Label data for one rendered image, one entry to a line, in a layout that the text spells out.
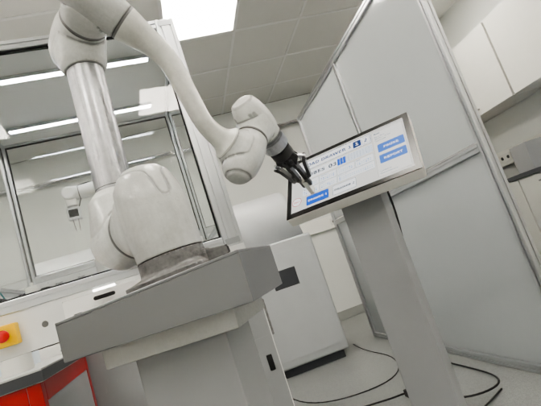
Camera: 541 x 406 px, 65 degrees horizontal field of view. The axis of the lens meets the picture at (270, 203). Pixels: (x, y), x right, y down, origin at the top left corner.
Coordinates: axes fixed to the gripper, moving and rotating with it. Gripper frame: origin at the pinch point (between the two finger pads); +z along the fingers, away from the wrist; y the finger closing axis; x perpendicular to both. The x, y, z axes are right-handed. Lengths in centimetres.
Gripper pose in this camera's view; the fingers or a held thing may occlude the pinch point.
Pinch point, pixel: (307, 185)
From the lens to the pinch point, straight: 154.0
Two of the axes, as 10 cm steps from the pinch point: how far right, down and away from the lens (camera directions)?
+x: -0.5, 7.3, -6.9
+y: -8.3, 3.5, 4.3
